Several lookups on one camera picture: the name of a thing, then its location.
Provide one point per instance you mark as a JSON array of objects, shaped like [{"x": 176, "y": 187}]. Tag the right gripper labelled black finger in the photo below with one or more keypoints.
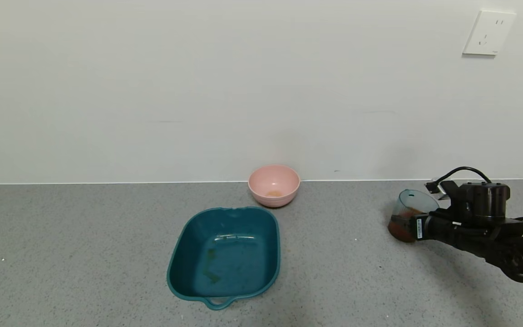
[{"x": 401, "y": 221}]

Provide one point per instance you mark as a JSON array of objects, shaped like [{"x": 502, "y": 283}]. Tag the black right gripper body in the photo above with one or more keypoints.
[{"x": 418, "y": 227}]

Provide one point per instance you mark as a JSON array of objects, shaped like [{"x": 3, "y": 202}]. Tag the brown liquid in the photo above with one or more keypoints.
[{"x": 399, "y": 230}]

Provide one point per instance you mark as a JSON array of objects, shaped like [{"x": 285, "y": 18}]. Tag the translucent blue ribbed cup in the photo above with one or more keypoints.
[{"x": 407, "y": 201}]

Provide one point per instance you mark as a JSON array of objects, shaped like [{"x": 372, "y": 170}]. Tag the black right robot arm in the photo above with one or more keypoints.
[{"x": 522, "y": 261}]

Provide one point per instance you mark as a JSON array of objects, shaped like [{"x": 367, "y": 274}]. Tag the pink round bowl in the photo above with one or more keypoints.
[{"x": 274, "y": 184}]

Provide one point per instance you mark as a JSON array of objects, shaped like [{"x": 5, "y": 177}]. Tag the teal rectangular plastic tray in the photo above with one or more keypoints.
[{"x": 225, "y": 259}]

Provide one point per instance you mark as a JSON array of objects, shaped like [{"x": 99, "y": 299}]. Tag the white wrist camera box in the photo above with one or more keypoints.
[{"x": 434, "y": 187}]

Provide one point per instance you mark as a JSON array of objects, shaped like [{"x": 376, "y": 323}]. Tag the white wall power outlet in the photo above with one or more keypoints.
[{"x": 488, "y": 32}]

